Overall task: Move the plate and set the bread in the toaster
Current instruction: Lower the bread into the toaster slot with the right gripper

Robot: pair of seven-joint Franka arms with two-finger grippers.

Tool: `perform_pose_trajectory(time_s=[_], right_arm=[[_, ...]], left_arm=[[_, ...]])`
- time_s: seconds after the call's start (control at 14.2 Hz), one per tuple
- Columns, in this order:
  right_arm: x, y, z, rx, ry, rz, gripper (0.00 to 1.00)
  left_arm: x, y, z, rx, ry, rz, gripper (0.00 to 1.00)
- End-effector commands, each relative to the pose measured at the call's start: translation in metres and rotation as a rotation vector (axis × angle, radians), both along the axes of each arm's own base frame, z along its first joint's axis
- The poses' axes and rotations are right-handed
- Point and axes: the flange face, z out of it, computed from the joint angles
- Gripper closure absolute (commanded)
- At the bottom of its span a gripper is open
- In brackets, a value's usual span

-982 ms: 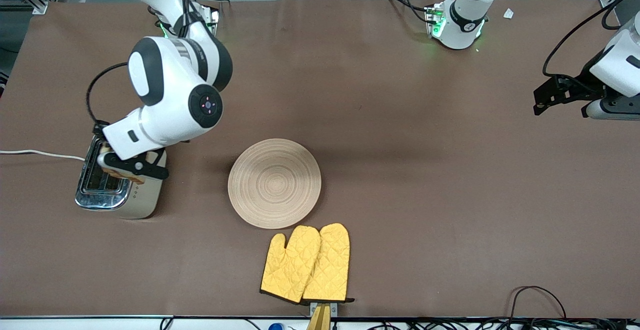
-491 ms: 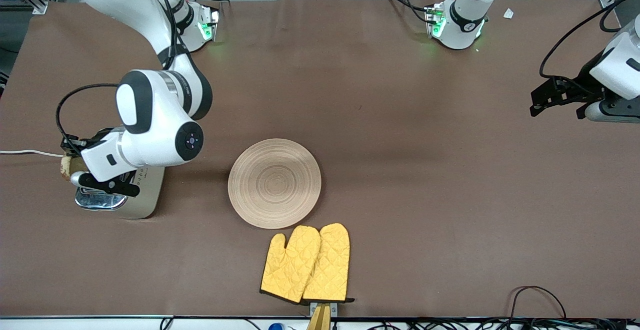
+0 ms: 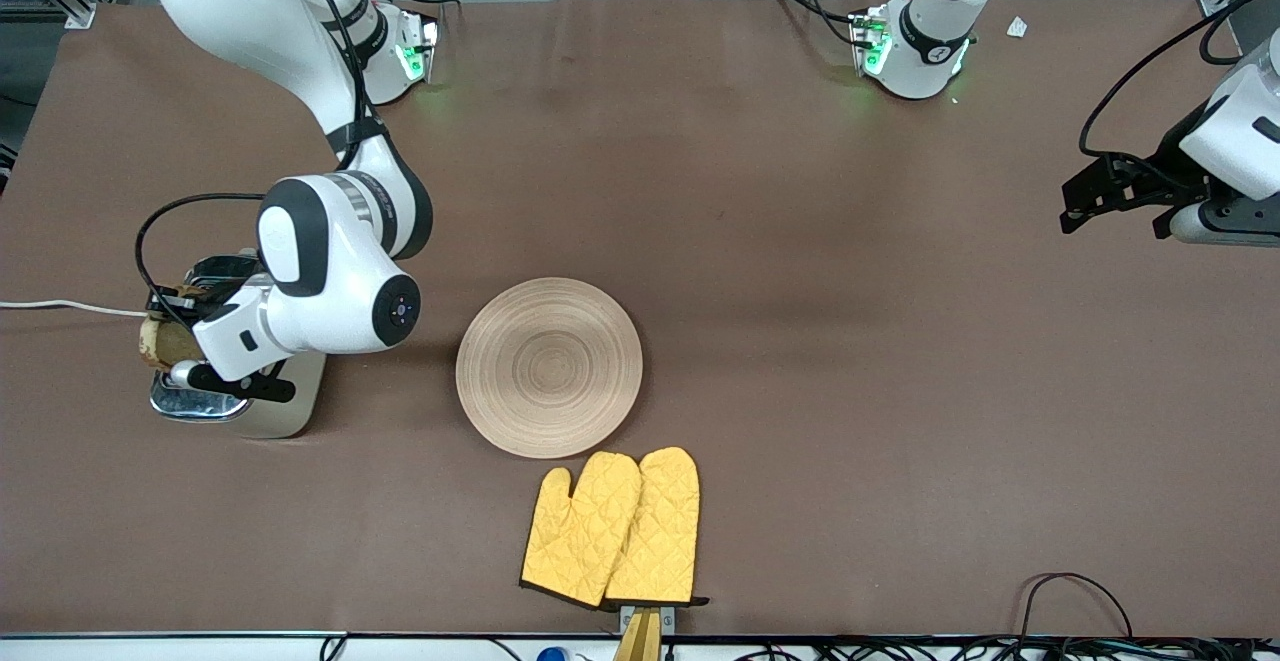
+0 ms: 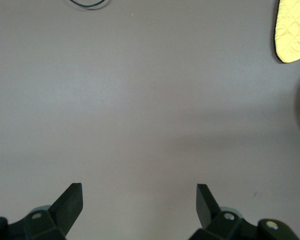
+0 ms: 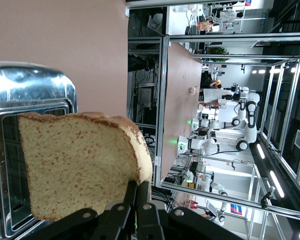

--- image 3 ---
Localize chrome two-slot toaster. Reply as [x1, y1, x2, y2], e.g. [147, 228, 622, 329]
[148, 253, 329, 440]

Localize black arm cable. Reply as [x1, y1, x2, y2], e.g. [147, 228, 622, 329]
[135, 0, 366, 334]
[1078, 0, 1280, 192]

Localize yellow quilted oven mitt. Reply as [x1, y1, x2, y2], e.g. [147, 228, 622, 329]
[519, 451, 643, 609]
[603, 446, 711, 609]

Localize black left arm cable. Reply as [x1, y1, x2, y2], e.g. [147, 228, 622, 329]
[1078, 0, 1280, 192]

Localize black cable bundle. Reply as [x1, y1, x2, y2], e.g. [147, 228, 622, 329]
[660, 635, 1280, 661]

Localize black left base cable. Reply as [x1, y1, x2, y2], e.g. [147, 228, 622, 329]
[768, 0, 863, 48]

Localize round wooden plate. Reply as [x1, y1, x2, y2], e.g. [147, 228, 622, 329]
[456, 277, 644, 460]

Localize black looped cable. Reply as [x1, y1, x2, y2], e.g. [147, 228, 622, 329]
[1015, 571, 1136, 642]

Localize brown bread slice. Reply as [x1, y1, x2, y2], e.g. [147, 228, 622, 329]
[138, 313, 206, 370]

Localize white toaster power cable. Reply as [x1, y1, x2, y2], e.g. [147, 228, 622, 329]
[0, 298, 149, 320]

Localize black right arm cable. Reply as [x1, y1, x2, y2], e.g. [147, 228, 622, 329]
[135, 0, 366, 334]

